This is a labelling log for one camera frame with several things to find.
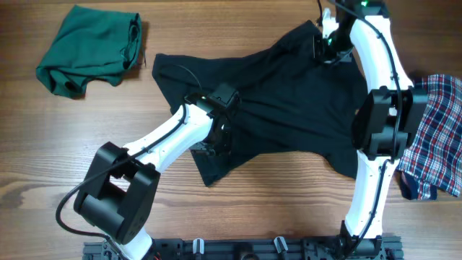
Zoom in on black garment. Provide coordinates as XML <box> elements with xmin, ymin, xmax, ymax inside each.
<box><xmin>152</xmin><ymin>21</ymin><xmax>367</xmax><ymax>186</ymax></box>

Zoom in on green cloth bag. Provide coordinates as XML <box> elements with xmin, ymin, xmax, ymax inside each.
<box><xmin>35</xmin><ymin>5</ymin><xmax>143</xmax><ymax>99</ymax></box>

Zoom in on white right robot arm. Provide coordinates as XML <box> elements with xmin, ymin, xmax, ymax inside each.
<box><xmin>313</xmin><ymin>0</ymin><xmax>427</xmax><ymax>259</ymax></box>

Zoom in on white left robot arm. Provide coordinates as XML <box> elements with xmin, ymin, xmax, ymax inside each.
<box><xmin>74</xmin><ymin>84</ymin><xmax>239</xmax><ymax>259</ymax></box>

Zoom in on plaid checkered cloth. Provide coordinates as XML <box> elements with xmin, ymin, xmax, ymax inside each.
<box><xmin>396</xmin><ymin>74</ymin><xmax>461</xmax><ymax>200</ymax></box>

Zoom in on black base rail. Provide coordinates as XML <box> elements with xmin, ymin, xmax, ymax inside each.
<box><xmin>82</xmin><ymin>236</ymin><xmax>404</xmax><ymax>260</ymax></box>

